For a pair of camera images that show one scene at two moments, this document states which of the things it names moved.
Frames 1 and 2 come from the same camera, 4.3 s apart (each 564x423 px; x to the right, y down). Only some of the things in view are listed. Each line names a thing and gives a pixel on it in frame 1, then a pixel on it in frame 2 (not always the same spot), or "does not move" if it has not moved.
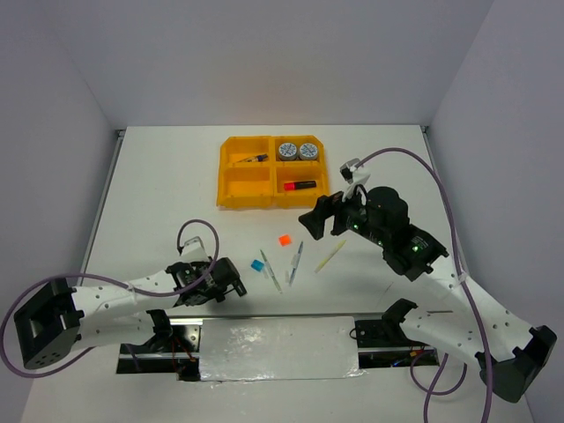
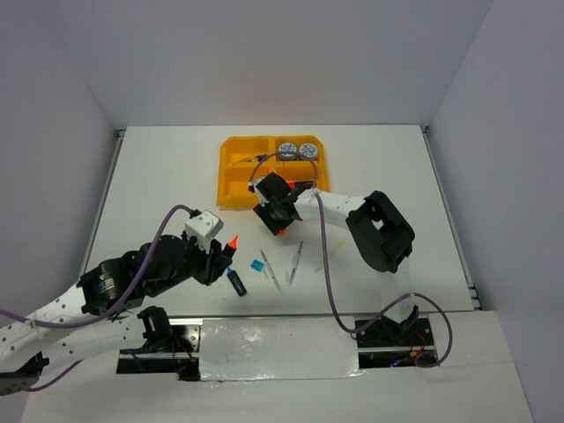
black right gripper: x=325 y=206 to x=263 y=211
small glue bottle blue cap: x=256 y=159 does not move
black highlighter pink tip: x=299 y=185 does not move
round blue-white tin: x=307 y=152 does not move
